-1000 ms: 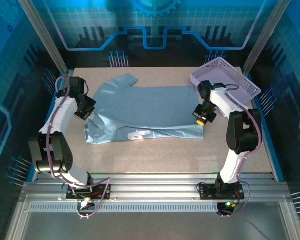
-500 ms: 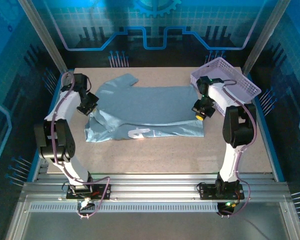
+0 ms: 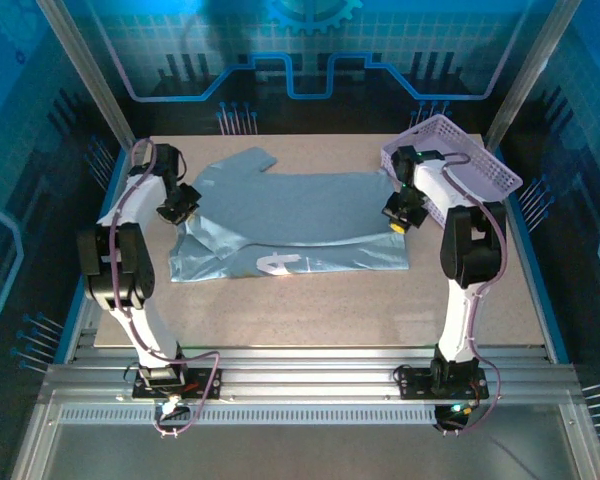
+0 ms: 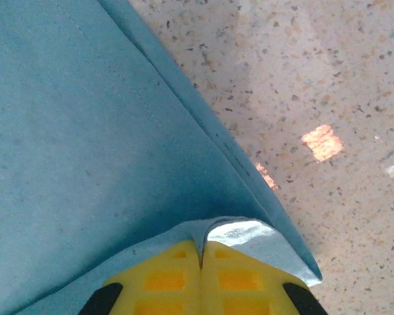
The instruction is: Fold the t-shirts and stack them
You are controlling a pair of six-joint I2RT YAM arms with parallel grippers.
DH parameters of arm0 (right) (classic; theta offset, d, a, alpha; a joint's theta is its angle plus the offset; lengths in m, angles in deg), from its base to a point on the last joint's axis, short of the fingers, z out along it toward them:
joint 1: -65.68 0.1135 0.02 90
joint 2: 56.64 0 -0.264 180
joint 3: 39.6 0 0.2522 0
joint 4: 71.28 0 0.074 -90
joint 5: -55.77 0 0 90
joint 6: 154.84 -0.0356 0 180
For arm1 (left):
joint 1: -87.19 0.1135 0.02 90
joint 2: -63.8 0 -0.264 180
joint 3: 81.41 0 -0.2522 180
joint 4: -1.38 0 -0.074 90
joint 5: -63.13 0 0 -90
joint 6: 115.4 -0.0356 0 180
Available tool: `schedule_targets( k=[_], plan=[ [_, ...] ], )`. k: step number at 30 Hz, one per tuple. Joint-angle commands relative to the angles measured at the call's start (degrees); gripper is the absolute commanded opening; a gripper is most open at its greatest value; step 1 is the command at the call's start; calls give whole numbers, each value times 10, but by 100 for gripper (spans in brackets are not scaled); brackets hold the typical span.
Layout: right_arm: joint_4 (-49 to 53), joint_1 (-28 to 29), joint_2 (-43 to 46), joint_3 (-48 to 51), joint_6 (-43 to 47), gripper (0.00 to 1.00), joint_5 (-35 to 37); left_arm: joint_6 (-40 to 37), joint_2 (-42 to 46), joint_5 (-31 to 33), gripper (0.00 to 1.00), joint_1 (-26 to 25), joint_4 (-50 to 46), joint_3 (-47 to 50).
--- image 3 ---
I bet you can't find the aluminium frame post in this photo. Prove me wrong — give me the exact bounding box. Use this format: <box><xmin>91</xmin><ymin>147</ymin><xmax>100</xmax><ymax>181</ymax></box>
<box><xmin>484</xmin><ymin>0</ymin><xmax>584</xmax><ymax>151</ymax></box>
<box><xmin>34</xmin><ymin>0</ymin><xmax>146</xmax><ymax>151</ymax></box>

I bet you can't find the lavender plastic mesh basket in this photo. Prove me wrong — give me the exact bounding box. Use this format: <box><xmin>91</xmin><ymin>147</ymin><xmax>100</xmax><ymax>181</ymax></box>
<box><xmin>381</xmin><ymin>113</ymin><xmax>525</xmax><ymax>225</ymax></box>

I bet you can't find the grey slotted cable duct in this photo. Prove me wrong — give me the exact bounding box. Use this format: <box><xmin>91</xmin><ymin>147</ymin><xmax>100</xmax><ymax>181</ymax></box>
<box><xmin>57</xmin><ymin>405</ymin><xmax>546</xmax><ymax>426</ymax></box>

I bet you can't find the aluminium front crossbeam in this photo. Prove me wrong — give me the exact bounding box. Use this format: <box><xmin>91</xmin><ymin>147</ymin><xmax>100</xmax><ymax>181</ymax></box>
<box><xmin>38</xmin><ymin>347</ymin><xmax>589</xmax><ymax>406</ymax></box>

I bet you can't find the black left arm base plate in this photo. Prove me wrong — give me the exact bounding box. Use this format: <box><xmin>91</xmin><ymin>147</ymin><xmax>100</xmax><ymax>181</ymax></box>
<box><xmin>131</xmin><ymin>367</ymin><xmax>223</xmax><ymax>401</ymax></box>

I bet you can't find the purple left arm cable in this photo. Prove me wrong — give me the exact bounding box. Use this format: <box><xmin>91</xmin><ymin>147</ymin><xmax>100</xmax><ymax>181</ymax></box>
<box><xmin>108</xmin><ymin>138</ymin><xmax>222</xmax><ymax>440</ymax></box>

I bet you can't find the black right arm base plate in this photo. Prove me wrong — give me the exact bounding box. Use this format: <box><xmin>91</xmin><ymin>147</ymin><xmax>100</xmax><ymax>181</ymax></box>
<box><xmin>394</xmin><ymin>366</ymin><xmax>490</xmax><ymax>401</ymax></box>

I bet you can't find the aluminium side rail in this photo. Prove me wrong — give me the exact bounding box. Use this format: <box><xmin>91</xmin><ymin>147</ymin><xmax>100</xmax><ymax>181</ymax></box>
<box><xmin>54</xmin><ymin>144</ymin><xmax>146</xmax><ymax>366</ymax></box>
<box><xmin>499</xmin><ymin>149</ymin><xmax>571</xmax><ymax>366</ymax></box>

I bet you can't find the light blue printed t-shirt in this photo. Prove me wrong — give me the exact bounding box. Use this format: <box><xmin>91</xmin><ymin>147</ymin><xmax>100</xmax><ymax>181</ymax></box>
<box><xmin>168</xmin><ymin>146</ymin><xmax>411</xmax><ymax>282</ymax></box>

